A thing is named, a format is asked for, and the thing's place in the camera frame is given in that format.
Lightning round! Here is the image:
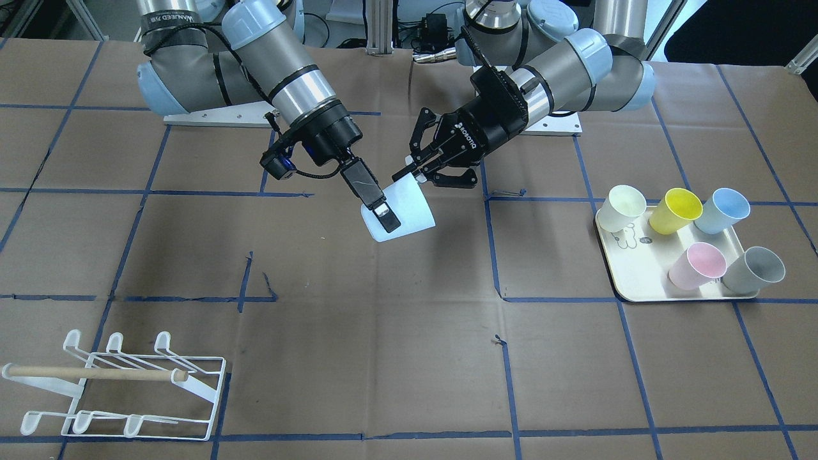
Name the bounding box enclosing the grey plastic cup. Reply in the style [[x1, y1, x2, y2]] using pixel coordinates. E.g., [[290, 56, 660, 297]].
[[722, 247, 786, 295]]

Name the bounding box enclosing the white plastic cup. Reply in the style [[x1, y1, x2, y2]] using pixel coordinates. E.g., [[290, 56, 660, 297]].
[[596, 184, 647, 233]]

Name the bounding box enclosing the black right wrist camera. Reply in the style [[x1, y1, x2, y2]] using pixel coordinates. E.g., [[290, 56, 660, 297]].
[[259, 142, 298, 180]]

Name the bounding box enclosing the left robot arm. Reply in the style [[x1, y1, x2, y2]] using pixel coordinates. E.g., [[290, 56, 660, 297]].
[[392, 1, 656, 188]]

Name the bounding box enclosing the light blue plastic cup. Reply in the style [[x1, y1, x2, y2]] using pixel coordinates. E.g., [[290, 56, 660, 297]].
[[360, 174, 435, 242]]

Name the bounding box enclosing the yellow plastic cup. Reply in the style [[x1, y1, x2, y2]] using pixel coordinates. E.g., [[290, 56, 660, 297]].
[[649, 187, 703, 235]]

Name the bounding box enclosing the white wire cup rack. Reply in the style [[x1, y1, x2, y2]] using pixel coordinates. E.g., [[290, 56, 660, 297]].
[[2, 330, 228, 441]]

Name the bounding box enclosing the pink plastic cup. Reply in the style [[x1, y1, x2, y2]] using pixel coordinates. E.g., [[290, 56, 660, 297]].
[[667, 242, 727, 290]]

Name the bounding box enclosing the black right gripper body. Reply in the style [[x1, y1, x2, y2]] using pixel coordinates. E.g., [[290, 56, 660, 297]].
[[279, 114, 385, 208]]

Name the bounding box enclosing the cream rabbit tray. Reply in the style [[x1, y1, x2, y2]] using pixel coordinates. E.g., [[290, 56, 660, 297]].
[[595, 206, 759, 302]]

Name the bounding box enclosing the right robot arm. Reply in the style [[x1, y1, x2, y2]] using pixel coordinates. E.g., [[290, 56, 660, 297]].
[[137, 1, 401, 233]]

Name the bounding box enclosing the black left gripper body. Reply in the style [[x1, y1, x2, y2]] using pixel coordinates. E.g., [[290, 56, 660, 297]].
[[406, 69, 529, 188]]

